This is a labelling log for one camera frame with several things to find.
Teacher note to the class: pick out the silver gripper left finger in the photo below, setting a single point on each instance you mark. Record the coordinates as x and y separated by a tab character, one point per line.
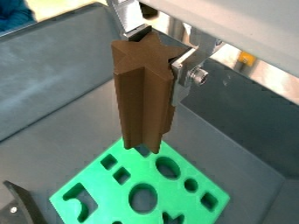
129	21

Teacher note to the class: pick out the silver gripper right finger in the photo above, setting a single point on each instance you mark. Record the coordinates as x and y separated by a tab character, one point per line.
187	65

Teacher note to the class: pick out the brown star-shaped prism block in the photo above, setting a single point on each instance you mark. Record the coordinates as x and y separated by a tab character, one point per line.
144	86

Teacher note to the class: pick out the yellow object behind bin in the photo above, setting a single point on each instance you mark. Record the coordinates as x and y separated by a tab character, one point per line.
245	58

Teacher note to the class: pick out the blue cloth object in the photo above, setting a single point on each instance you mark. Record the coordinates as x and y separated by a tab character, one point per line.
14	14

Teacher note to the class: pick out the grey plastic bin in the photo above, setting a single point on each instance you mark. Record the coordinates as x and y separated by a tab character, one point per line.
237	128

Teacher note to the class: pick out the green shape-sorter board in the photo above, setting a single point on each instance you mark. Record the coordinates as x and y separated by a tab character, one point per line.
135	187

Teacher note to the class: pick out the black curved bracket with screw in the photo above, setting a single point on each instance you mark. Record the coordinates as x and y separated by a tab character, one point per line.
21	210

